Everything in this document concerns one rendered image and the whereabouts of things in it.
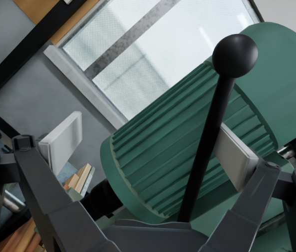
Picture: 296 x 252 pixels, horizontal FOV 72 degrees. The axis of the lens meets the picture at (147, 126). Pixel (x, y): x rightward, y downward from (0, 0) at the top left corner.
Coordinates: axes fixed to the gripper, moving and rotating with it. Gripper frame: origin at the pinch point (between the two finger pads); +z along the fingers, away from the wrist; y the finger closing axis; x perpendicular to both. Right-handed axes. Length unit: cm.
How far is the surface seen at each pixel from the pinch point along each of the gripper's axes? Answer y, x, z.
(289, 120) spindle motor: 17.1, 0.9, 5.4
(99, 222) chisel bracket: -7.6, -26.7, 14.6
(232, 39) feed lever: 5.6, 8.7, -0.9
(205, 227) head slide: 10.9, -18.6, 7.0
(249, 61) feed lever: 7.0, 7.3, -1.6
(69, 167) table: -25, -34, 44
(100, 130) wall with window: -34, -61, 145
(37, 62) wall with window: -82, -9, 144
